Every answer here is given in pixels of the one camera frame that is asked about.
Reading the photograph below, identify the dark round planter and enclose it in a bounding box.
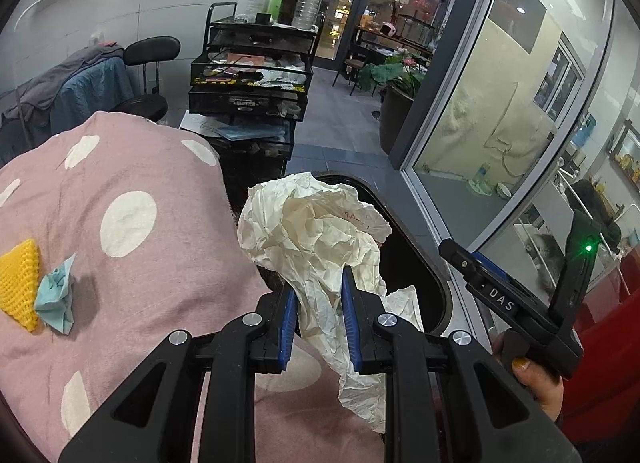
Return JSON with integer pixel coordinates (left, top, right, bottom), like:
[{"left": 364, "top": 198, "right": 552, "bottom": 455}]
[{"left": 378, "top": 85, "right": 416, "bottom": 156}]

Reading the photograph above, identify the glass double door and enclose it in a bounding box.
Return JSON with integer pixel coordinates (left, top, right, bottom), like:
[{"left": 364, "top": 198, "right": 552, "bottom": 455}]
[{"left": 312, "top": 0, "right": 373, "bottom": 61}]

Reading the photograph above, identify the large glass window panel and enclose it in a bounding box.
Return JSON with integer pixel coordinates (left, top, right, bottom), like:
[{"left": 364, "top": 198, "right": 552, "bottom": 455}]
[{"left": 400, "top": 0, "right": 616, "bottom": 249}]

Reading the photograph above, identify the grey cloth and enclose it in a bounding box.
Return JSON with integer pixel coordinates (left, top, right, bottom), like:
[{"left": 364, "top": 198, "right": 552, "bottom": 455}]
[{"left": 0, "top": 45, "right": 126, "bottom": 154}]

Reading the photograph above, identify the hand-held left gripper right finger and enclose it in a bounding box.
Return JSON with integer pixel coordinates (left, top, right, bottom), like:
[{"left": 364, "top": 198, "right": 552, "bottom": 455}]
[{"left": 342, "top": 268, "right": 583, "bottom": 463}]

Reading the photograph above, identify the crumpled teal tissue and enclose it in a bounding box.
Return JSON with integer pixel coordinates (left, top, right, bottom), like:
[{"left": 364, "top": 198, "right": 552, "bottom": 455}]
[{"left": 34, "top": 253, "right": 77, "bottom": 335}]

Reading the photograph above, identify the grey cat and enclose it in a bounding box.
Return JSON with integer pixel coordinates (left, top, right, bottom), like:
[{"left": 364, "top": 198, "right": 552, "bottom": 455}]
[{"left": 525, "top": 233, "right": 563, "bottom": 294}]

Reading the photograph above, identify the red glossy furniture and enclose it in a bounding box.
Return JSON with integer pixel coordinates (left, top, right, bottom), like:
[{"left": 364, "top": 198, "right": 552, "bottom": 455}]
[{"left": 565, "top": 288, "right": 640, "bottom": 444}]

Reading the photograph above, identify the white crumpled cloth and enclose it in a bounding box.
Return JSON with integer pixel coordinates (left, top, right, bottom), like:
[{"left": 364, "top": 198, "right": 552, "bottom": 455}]
[{"left": 260, "top": 65, "right": 307, "bottom": 86}]

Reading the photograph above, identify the pink polka dot blanket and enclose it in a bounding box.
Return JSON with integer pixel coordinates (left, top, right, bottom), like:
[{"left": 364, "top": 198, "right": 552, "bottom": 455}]
[{"left": 0, "top": 110, "right": 386, "bottom": 463}]

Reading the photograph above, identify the black trash bin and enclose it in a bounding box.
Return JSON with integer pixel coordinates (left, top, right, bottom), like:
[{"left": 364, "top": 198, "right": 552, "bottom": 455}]
[{"left": 312, "top": 172, "right": 456, "bottom": 336}]

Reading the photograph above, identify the blue cloth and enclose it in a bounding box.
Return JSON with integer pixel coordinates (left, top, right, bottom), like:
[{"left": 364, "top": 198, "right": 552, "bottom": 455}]
[{"left": 50, "top": 58, "right": 136, "bottom": 131}]

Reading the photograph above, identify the yellow foam net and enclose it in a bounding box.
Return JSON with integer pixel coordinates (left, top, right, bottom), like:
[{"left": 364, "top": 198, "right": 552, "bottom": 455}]
[{"left": 0, "top": 238, "right": 41, "bottom": 334}]

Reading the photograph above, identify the black swivel chair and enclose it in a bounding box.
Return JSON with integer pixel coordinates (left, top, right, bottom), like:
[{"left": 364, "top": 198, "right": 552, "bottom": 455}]
[{"left": 107, "top": 36, "right": 182, "bottom": 124}]

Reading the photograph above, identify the blue plastic folder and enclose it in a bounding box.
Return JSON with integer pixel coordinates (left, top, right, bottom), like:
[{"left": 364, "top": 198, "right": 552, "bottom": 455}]
[{"left": 217, "top": 124, "right": 286, "bottom": 141}]

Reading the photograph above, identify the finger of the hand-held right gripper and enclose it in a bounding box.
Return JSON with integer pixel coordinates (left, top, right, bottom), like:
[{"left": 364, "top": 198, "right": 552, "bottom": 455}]
[
  {"left": 439, "top": 238, "right": 478, "bottom": 289},
  {"left": 472, "top": 250, "right": 513, "bottom": 278}
]

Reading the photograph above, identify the person's right hand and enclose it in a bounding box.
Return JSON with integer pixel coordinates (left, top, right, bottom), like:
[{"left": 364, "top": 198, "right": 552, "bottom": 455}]
[{"left": 492, "top": 330, "right": 563, "bottom": 421}]

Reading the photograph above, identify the green leafy plant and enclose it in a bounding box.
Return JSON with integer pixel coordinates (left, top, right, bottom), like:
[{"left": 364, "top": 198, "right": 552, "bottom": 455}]
[{"left": 359, "top": 54, "right": 428, "bottom": 98}]

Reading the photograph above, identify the black mesh trolley cart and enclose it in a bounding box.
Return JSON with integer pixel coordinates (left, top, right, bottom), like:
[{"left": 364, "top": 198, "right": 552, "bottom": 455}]
[{"left": 187, "top": 2, "right": 321, "bottom": 164}]

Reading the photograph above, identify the white paper sheet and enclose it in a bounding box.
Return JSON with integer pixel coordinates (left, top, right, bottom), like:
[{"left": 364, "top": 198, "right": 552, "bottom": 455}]
[{"left": 179, "top": 110, "right": 221, "bottom": 138}]

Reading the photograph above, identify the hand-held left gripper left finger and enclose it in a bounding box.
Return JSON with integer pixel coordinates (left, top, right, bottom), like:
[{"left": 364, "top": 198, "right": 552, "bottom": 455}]
[{"left": 57, "top": 283, "right": 301, "bottom": 463}]

